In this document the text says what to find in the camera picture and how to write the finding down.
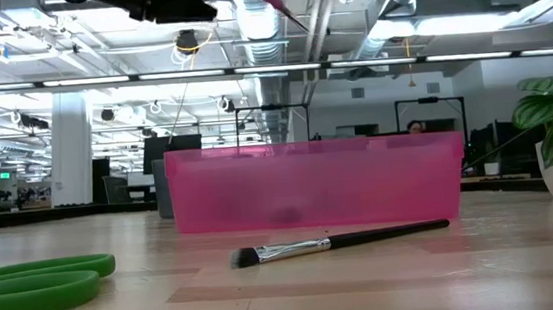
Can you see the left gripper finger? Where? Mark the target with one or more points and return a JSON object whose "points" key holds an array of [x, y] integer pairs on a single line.
{"points": [[178, 10]]}

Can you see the black ceiling device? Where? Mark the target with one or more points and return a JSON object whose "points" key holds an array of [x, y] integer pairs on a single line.
{"points": [[187, 41]]}

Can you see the black office monitor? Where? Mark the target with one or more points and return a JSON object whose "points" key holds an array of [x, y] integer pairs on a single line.
{"points": [[171, 151]]}

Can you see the white building column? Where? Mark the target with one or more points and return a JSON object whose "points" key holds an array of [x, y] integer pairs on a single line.
{"points": [[70, 153]]}

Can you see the grey translucent plastic bin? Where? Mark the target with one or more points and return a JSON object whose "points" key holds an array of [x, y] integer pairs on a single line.
{"points": [[161, 190]]}

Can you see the black cabinet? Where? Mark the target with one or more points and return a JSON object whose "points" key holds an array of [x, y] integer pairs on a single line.
{"points": [[100, 180]]}

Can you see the green exit sign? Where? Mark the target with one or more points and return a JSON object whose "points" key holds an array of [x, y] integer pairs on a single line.
{"points": [[4, 175]]}

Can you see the pink translucent plastic tray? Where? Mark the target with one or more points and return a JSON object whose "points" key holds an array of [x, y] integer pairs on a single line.
{"points": [[334, 185]]}

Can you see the person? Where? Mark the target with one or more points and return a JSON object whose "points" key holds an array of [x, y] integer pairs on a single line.
{"points": [[415, 127]]}

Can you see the dark office monitors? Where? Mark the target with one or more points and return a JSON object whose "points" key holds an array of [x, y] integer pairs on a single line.
{"points": [[481, 144]]}

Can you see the black rig frame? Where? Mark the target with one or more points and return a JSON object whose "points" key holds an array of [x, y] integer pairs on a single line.
{"points": [[427, 100], [272, 107]]}

